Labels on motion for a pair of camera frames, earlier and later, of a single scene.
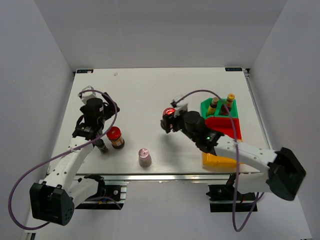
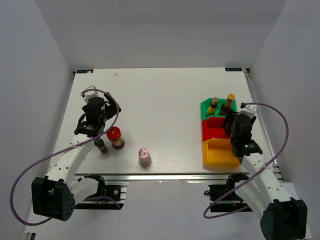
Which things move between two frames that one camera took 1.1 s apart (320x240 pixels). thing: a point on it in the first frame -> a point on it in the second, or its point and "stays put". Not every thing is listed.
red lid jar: x=114 y=135 stays put
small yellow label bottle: x=212 y=108 stays put
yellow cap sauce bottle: x=226 y=107 stays put
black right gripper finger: x=165 y=123 -> x=229 y=122
